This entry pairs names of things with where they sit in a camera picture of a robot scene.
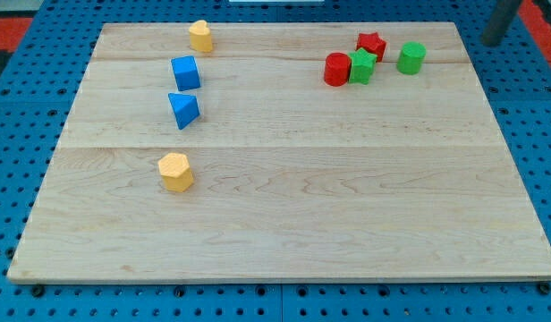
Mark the green star block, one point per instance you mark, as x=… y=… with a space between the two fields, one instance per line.
x=362 y=66

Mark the red star block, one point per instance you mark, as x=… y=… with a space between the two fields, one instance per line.
x=372 y=43

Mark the wooden board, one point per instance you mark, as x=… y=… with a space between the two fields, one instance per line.
x=407 y=179

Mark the yellow hexagon block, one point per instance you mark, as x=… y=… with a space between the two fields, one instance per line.
x=175 y=171

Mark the blue triangle block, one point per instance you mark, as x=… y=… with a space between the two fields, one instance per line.
x=185 y=108

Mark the red cylinder block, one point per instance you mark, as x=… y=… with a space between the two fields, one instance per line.
x=337 y=69

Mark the blue cube block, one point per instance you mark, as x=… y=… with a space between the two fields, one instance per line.
x=186 y=73

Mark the yellow heart block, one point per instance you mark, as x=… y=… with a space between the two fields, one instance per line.
x=201 y=37

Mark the green cylinder block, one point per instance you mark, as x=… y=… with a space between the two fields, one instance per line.
x=411 y=57

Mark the grey robot stick tool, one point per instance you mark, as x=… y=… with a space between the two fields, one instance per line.
x=499 y=22

